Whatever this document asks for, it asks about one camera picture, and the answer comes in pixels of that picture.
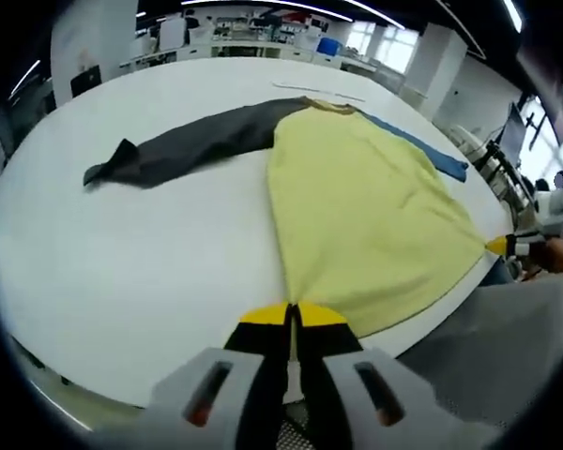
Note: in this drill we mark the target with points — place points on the black monitor stand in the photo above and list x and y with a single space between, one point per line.
535 122

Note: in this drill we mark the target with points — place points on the yellow garment with dark sleeves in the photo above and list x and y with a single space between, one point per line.
356 211

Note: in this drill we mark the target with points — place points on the white cabinet counter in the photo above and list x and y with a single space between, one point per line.
244 49

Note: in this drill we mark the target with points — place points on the ceiling light strip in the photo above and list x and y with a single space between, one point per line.
24 79
512 16

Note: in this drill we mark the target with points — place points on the computer monitor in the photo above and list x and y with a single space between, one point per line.
512 133

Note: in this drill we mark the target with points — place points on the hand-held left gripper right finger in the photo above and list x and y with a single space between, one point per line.
347 398

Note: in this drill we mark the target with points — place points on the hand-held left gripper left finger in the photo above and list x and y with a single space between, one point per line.
244 389

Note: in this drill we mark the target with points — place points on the white flat table strip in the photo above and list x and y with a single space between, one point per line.
309 89

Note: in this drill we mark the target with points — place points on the white square pillar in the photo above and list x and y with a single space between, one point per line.
434 65
89 51

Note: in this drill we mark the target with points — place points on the blue storage box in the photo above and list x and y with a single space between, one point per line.
329 47

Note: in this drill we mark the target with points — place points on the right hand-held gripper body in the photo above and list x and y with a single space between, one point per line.
551 208

